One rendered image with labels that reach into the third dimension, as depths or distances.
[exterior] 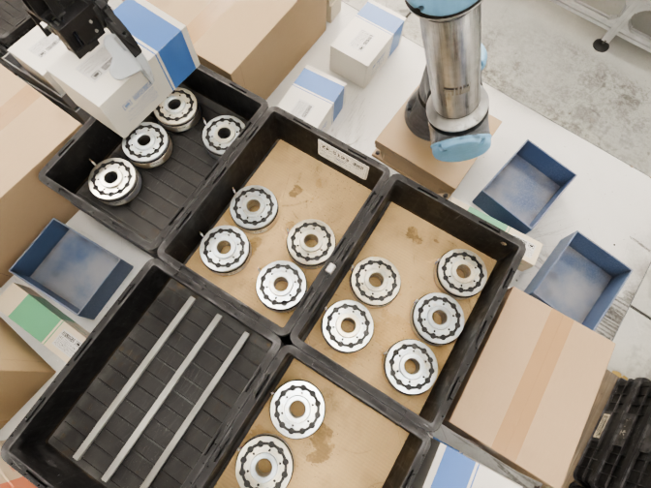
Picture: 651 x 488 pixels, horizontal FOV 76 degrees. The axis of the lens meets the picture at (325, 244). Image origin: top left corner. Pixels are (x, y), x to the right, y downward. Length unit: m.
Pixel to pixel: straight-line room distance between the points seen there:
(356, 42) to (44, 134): 0.79
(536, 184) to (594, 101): 1.31
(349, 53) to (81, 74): 0.68
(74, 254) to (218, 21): 0.66
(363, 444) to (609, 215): 0.86
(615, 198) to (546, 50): 1.39
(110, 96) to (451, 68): 0.53
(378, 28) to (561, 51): 1.49
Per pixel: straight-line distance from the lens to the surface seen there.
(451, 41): 0.68
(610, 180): 1.35
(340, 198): 0.94
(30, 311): 1.13
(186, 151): 1.04
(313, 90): 1.14
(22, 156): 1.10
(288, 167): 0.98
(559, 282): 1.17
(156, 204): 1.00
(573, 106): 2.44
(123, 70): 0.76
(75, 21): 0.72
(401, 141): 1.09
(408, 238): 0.93
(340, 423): 0.86
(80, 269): 1.16
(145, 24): 0.84
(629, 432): 1.68
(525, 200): 1.20
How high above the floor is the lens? 1.69
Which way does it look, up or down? 72 degrees down
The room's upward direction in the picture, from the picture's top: 4 degrees clockwise
